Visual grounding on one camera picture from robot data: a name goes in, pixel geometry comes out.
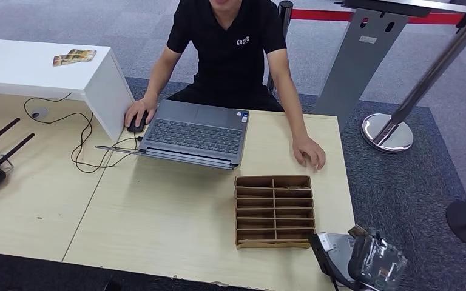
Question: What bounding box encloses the grey laptop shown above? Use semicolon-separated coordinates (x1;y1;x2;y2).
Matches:
95;99;250;171

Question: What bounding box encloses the grey desk cable grommet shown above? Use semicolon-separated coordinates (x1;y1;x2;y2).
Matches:
30;106;50;120

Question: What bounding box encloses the grey sign stand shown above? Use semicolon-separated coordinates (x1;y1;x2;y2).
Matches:
312;0;466;133

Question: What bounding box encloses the golden patterned ID card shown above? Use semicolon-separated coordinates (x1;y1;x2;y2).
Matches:
347;224;368;239

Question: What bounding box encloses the person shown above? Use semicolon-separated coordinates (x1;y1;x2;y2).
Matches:
124;0;327;172

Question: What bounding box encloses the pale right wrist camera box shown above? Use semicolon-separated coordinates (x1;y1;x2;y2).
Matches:
317;233;333;253

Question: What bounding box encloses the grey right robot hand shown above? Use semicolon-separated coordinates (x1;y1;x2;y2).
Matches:
347;229;408;291

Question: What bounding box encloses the brown wooden card organizer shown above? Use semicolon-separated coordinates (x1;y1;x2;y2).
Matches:
235;175;316;250

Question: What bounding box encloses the chrome stanchion post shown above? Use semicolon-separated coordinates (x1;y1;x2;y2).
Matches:
360;14;466;154

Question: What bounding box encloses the thin black cable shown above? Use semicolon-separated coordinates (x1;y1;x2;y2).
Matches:
23;93;143;174

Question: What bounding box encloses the red barrier belt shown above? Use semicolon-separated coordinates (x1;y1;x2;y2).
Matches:
290;8;465;25

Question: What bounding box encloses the white card reader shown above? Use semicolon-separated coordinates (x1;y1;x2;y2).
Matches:
326;234;357;278

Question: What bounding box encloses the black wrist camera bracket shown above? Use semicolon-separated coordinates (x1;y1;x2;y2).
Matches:
308;233;359;291

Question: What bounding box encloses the person's left hand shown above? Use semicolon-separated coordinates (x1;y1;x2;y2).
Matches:
292;134;327;172

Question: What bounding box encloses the white desk shelf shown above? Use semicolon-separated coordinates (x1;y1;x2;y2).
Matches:
0;38;135;142

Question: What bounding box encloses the person's right hand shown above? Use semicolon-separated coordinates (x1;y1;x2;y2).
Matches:
124;97;158;129

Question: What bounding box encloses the black computer mouse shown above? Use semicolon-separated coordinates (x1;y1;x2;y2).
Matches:
126;112;149;133

